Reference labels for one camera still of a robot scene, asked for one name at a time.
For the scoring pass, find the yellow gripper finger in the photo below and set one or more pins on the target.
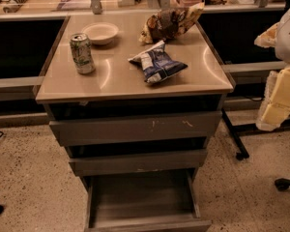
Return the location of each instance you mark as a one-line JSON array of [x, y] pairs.
[[275, 108], [268, 38]]

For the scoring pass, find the blue chip bag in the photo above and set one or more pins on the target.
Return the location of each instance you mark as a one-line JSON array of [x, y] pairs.
[[156, 64]]

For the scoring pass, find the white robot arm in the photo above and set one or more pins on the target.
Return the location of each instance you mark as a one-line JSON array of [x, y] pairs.
[[282, 48]]

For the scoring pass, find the brown patterned chip bag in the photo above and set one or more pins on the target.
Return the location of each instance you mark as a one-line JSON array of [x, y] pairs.
[[170, 24]]

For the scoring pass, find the middle grey drawer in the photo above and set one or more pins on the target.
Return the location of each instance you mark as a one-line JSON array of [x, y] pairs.
[[137, 163]]

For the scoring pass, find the grey drawer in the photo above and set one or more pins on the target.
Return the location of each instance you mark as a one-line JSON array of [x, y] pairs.
[[135, 128], [137, 163], [161, 201]]

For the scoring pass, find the grey drawer cabinet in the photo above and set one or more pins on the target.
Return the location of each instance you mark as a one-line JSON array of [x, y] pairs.
[[117, 87]]

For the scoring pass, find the bottom grey drawer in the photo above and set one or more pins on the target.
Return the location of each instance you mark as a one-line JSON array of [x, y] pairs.
[[161, 201]]

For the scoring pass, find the top grey drawer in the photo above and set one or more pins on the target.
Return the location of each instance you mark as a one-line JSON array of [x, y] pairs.
[[135, 128]]

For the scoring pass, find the white bowl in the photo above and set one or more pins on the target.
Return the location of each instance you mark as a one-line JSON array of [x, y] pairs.
[[101, 33]]

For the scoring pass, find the green white soda can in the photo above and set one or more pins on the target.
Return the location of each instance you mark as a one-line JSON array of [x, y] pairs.
[[81, 53]]

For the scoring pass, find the black desk leg frame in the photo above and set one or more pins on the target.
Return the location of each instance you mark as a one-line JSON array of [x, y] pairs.
[[237, 131]]

